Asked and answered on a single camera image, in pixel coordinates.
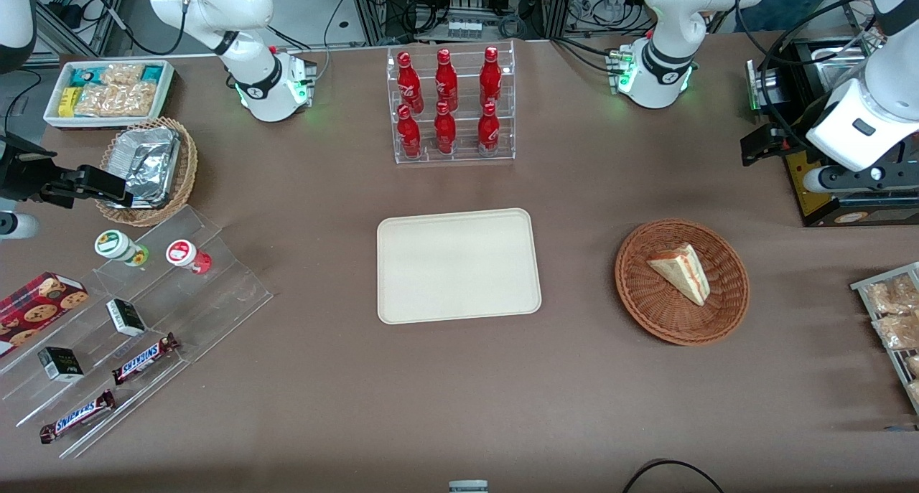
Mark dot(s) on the bagged bread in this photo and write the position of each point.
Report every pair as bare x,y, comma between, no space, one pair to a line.
915,392
890,296
913,365
897,331

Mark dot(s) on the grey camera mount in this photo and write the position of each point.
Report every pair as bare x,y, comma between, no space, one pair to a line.
468,486

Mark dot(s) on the aluminium profile frame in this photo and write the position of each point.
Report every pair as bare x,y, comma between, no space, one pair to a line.
79,19

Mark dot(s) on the yellow snack packet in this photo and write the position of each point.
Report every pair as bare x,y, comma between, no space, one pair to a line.
68,102

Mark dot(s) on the light oval wicker basket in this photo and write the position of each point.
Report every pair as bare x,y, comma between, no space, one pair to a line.
183,170

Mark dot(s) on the green label yoghurt cup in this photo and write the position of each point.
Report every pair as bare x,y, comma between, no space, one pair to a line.
115,245

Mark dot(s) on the silver foil container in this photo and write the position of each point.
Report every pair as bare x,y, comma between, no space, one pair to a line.
147,159

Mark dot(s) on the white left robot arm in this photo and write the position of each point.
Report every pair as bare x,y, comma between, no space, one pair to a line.
660,69

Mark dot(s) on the small black carton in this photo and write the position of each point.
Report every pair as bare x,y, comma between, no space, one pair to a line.
59,364
126,317

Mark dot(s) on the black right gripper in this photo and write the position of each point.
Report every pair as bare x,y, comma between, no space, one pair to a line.
20,171

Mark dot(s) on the large clear cracker bag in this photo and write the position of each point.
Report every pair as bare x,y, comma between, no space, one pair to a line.
115,100

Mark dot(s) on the clear acrylic bottle rack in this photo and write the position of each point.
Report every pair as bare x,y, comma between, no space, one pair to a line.
463,152

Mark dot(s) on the grey tray of pastries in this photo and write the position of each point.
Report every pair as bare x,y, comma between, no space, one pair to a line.
865,286

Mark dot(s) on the cream plastic tray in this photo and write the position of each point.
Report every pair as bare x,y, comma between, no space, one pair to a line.
458,267

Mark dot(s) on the brown round wicker basket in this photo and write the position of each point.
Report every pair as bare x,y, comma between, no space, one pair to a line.
646,306

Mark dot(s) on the blue fabric object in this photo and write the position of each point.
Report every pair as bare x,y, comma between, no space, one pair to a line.
779,1

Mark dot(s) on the snickers chocolate bar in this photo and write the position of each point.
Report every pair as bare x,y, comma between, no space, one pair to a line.
77,416
143,359

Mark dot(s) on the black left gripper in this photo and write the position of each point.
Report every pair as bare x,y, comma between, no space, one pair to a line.
794,136

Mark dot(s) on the clear acrylic stepped stand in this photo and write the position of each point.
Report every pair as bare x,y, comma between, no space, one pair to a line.
215,292

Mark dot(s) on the white rectangular snack box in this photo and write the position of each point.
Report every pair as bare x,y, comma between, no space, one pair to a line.
54,120

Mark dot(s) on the red label yoghurt cup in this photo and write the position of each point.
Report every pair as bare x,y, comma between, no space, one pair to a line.
183,255

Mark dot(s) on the teal snack packet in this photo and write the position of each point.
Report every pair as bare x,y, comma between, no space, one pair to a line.
86,75
152,73

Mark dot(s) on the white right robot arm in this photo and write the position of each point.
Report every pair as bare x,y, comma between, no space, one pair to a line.
266,91

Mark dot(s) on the triangular sandwich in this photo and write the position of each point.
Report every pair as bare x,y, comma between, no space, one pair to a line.
682,270

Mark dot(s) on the aluminium equipment frame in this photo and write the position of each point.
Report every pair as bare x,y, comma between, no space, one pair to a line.
467,5

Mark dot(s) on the red cola bottle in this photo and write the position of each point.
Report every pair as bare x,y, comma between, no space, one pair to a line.
490,77
409,134
444,130
488,130
446,80
408,84

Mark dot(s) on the red cookie box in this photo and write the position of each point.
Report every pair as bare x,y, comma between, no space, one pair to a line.
36,308

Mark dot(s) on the small clear cracker bag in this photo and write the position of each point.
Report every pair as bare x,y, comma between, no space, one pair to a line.
122,74

